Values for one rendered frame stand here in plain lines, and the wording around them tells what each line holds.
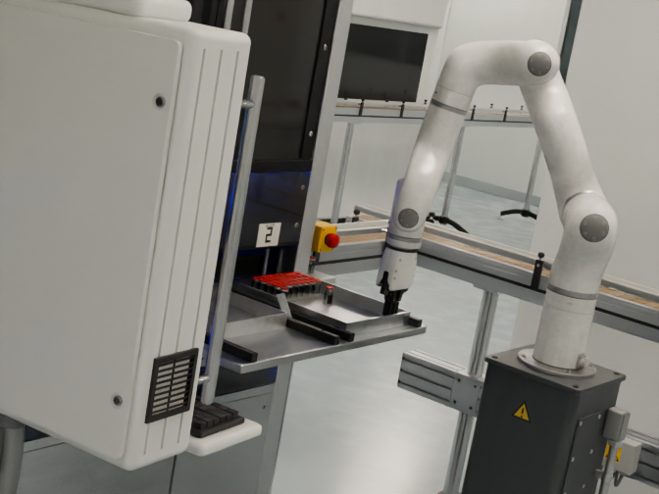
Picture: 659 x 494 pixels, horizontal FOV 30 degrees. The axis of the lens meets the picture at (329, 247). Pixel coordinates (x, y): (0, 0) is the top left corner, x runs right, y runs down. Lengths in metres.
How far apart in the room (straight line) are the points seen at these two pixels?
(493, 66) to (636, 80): 1.44
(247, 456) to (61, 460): 0.68
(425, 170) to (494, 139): 9.11
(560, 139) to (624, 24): 1.43
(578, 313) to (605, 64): 1.51
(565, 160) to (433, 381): 1.29
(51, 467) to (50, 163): 0.90
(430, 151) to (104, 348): 1.08
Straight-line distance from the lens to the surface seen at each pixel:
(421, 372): 3.98
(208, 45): 1.98
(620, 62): 4.25
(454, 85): 2.85
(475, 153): 12.04
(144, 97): 1.99
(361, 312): 3.06
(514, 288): 3.74
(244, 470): 3.35
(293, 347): 2.68
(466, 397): 3.90
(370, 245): 3.68
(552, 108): 2.88
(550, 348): 2.96
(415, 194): 2.81
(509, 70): 2.81
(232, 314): 2.85
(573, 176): 2.93
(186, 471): 3.16
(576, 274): 2.91
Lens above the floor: 1.64
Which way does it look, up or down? 12 degrees down
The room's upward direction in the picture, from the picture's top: 10 degrees clockwise
